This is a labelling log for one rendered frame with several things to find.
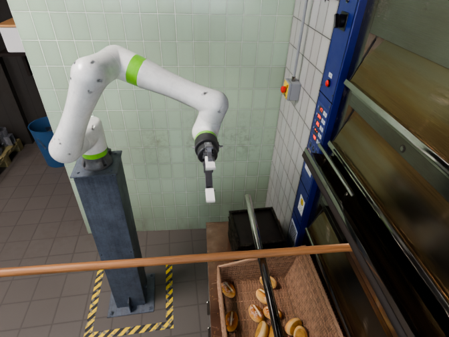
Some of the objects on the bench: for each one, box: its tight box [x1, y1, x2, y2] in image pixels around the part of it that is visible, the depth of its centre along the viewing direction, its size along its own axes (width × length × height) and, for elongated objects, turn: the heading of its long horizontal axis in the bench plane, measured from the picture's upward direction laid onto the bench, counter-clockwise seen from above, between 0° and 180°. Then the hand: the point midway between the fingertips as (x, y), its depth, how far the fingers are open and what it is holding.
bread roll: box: [285, 318, 302, 336], centre depth 147 cm, size 6×10×7 cm
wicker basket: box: [217, 245, 345, 337], centre depth 142 cm, size 49×56×28 cm
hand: (210, 184), depth 97 cm, fingers open, 13 cm apart
